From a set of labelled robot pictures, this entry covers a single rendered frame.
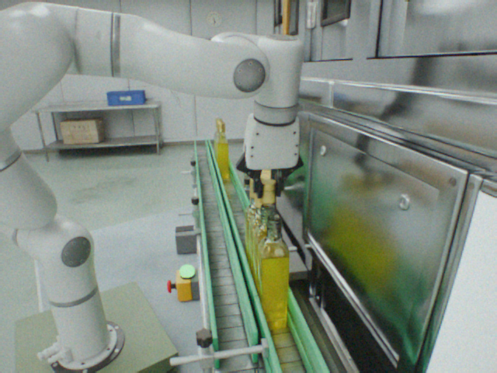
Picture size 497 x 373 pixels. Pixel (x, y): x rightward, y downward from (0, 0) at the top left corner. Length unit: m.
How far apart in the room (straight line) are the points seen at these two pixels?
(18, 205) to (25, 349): 0.41
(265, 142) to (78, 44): 0.32
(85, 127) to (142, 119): 1.08
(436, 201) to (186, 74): 0.34
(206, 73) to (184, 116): 6.01
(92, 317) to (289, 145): 0.52
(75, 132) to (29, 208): 5.57
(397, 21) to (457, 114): 0.22
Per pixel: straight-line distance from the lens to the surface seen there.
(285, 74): 0.52
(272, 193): 0.64
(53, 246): 0.64
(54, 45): 0.41
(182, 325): 0.97
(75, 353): 0.80
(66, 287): 0.69
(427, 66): 0.47
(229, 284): 0.88
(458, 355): 0.44
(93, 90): 6.62
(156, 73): 0.45
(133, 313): 0.90
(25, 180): 0.59
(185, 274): 0.99
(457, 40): 0.46
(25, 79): 0.42
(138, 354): 0.80
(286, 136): 0.57
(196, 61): 0.43
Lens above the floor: 1.41
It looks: 21 degrees down
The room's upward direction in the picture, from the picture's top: straight up
